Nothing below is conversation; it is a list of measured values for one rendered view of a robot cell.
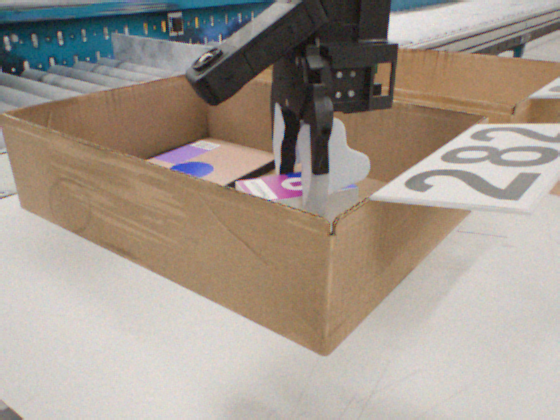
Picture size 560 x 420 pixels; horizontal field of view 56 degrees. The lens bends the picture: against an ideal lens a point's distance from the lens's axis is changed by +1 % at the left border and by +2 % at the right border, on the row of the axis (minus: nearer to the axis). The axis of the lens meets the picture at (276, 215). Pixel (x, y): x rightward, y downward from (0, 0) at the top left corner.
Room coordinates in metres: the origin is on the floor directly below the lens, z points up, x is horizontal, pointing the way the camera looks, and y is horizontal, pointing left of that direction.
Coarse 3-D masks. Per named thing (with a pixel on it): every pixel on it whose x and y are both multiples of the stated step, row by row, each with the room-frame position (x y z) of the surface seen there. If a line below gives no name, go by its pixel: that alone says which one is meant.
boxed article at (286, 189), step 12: (240, 180) 0.45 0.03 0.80; (252, 180) 0.45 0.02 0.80; (264, 180) 0.45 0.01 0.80; (276, 180) 0.45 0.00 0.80; (288, 180) 0.45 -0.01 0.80; (300, 180) 0.45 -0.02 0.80; (252, 192) 0.42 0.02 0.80; (264, 192) 0.42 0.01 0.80; (276, 192) 0.42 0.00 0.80; (288, 192) 0.42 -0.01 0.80; (300, 192) 0.42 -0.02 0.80; (336, 192) 0.42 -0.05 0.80; (348, 192) 0.43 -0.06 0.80; (288, 204) 0.41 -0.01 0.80; (300, 204) 0.41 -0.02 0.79; (336, 204) 0.42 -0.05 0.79; (348, 204) 0.43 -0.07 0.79
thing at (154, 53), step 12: (120, 36) 1.38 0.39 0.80; (132, 36) 1.35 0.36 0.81; (120, 48) 1.39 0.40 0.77; (132, 48) 1.36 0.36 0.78; (144, 48) 1.33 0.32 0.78; (156, 48) 1.30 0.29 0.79; (168, 48) 1.27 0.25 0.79; (180, 48) 1.24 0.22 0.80; (192, 48) 1.22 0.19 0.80; (204, 48) 1.19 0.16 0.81; (120, 60) 1.39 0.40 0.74; (132, 60) 1.36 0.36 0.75; (144, 60) 1.33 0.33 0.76; (156, 60) 1.30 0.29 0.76; (168, 60) 1.27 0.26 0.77; (180, 60) 1.24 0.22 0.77; (192, 60) 1.22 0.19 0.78; (180, 72) 1.25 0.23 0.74
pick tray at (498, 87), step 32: (384, 64) 0.92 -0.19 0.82; (416, 64) 0.88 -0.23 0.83; (448, 64) 0.85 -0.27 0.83; (480, 64) 0.82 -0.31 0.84; (512, 64) 0.79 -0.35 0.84; (544, 64) 0.76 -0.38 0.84; (416, 96) 0.58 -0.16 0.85; (448, 96) 0.56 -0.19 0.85; (480, 96) 0.81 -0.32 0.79; (512, 96) 0.78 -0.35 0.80
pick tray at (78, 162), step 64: (64, 128) 0.54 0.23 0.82; (128, 128) 0.61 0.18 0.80; (192, 128) 0.69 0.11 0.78; (256, 128) 0.66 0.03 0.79; (384, 128) 0.55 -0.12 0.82; (448, 128) 0.51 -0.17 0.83; (64, 192) 0.44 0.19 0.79; (128, 192) 0.38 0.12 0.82; (192, 192) 0.33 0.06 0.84; (128, 256) 0.39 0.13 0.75; (192, 256) 0.34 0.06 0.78; (256, 256) 0.30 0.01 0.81; (320, 256) 0.27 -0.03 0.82; (384, 256) 0.32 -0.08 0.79; (256, 320) 0.30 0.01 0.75; (320, 320) 0.27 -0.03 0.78
